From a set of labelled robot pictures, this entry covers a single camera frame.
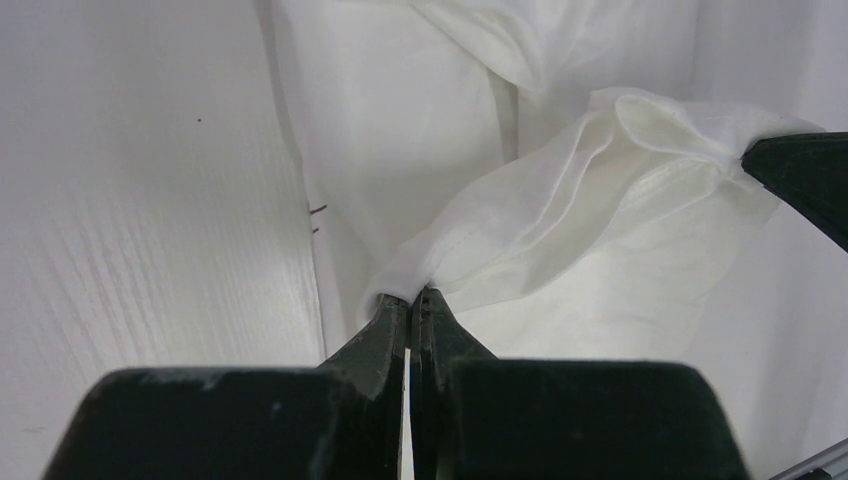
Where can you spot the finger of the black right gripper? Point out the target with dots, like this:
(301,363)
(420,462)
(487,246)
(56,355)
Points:
(809,173)

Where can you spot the white t shirt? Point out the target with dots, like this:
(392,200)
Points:
(568,174)

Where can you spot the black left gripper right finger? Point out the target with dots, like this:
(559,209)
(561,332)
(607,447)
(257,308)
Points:
(476,416)

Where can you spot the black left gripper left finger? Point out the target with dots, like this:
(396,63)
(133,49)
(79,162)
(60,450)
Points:
(338,420)

